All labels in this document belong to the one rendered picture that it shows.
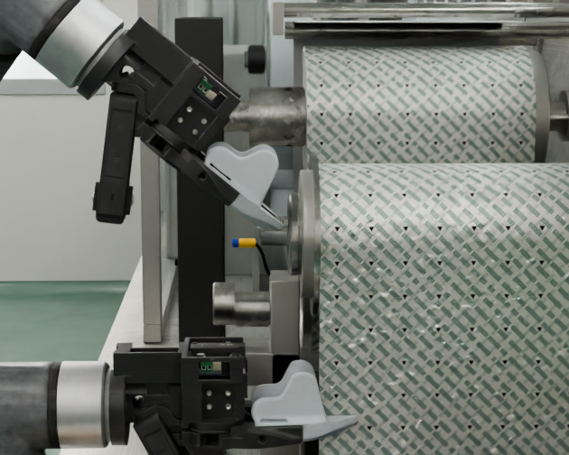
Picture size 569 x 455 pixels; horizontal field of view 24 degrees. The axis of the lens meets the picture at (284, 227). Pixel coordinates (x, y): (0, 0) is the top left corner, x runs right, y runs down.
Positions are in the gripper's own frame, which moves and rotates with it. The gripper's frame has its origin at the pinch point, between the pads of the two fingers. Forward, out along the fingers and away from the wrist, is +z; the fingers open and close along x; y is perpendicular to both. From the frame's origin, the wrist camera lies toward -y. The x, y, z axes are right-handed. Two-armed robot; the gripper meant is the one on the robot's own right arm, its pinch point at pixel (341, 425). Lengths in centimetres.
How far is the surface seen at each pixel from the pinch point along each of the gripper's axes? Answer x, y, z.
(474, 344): -0.3, 7.3, 11.5
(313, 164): 3.1, 22.6, -2.4
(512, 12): 30, 36, 20
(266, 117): 27.9, 24.7, -6.1
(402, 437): -0.2, -1.1, 5.3
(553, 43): 54, 32, 30
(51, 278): 556, -102, -108
